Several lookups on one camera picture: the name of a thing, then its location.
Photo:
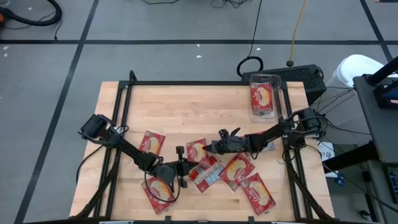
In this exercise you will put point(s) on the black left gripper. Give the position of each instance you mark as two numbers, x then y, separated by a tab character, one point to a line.
174	172

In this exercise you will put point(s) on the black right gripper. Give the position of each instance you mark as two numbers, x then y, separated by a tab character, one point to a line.
231	145

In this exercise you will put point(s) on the red popcorn bag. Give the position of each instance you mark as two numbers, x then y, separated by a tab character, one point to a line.
196	149
236	170
257	193
206	175
160	193
270	147
152	142
261	98

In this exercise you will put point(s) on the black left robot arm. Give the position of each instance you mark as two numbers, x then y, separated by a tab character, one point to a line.
130	151

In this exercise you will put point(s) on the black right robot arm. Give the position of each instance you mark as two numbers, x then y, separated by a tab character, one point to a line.
270	137

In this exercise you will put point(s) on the clear plastic basket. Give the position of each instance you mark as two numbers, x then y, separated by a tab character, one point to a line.
265	78

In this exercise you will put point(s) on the black computer tower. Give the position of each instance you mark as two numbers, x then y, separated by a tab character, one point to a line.
298	74

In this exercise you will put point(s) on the white paper sheet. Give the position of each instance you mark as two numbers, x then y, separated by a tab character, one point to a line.
326	154

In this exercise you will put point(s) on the small blue item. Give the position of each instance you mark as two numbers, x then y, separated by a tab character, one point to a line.
340	180

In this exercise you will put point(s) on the white chair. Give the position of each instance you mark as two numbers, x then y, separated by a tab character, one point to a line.
357	67

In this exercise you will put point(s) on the grey cart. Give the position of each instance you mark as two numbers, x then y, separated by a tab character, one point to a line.
382	130

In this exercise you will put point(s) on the dark laptop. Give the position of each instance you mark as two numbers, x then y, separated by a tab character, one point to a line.
385	93

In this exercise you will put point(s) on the black keyboard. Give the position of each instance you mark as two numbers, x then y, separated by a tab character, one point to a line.
393	183

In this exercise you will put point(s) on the black pole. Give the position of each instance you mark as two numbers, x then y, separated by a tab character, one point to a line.
385	70

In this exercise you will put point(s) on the black metal table frame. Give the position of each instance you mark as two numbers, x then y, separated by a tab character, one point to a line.
202	83

